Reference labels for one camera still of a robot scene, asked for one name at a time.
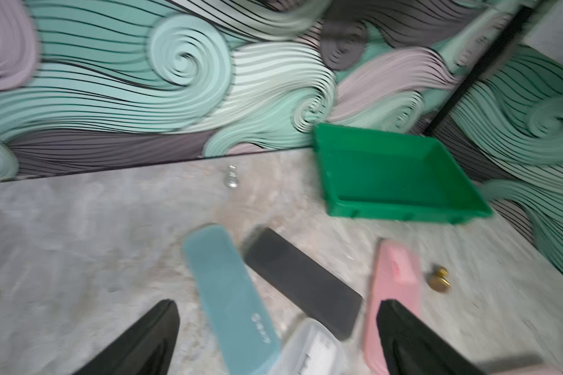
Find pink translucent pencil case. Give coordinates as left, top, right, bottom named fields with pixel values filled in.
left=363, top=238, right=422, bottom=374

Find green plastic storage box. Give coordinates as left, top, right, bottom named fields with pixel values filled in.
left=313, top=123, right=493, bottom=224

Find gold chess pawn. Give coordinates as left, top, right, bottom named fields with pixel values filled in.
left=426, top=267, right=451, bottom=293

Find black pencil case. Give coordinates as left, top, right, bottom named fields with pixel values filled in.
left=244, top=227, right=363, bottom=342

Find clear pencil case with card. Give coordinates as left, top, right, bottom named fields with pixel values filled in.
left=269, top=318, right=347, bottom=375

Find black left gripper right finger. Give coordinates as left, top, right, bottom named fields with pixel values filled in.
left=376, top=299, right=484, bottom=375

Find teal slim pencil case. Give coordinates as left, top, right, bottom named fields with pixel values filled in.
left=182, top=224, right=282, bottom=374

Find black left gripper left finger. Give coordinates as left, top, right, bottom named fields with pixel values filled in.
left=76, top=299, right=180, bottom=375

